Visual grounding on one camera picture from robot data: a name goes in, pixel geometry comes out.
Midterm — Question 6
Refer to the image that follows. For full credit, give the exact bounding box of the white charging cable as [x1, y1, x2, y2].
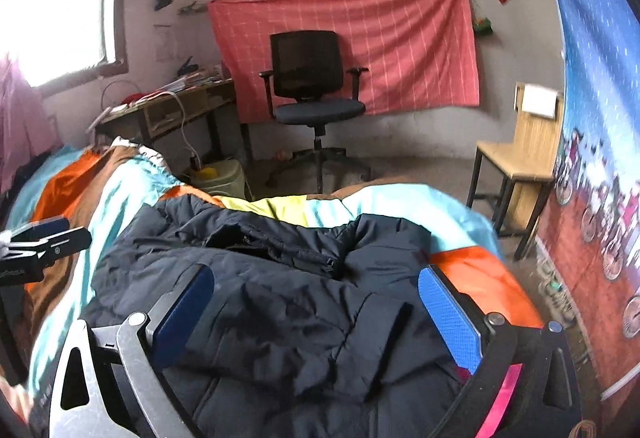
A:
[134, 90, 204, 169]

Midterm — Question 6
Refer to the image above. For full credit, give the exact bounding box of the black office chair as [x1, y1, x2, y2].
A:
[259, 30, 372, 194]

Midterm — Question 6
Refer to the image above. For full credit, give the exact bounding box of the pink window curtain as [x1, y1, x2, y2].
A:
[1, 57, 61, 193]

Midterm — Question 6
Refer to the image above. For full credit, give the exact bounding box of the white paper on chair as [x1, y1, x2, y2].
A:
[522, 83, 559, 119]

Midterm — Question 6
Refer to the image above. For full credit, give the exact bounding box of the blue bicycle print curtain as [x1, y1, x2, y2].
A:
[538, 0, 639, 402]

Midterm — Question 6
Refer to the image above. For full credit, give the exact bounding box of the green plastic bucket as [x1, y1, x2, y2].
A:
[186, 159, 246, 199]

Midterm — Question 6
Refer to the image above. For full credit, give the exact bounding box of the wooden desk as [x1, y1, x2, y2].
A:
[93, 78, 236, 161]

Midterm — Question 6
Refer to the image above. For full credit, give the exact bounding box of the colour block bed sheet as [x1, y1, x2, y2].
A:
[0, 137, 547, 419]

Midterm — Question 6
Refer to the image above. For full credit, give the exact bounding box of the red checked wall cloth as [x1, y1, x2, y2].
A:
[208, 0, 480, 124]

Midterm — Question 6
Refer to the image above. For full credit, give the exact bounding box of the wooden chair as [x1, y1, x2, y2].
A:
[466, 82, 564, 261]

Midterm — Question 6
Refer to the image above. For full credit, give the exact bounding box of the dark navy padded jacket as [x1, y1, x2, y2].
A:
[81, 195, 463, 437]

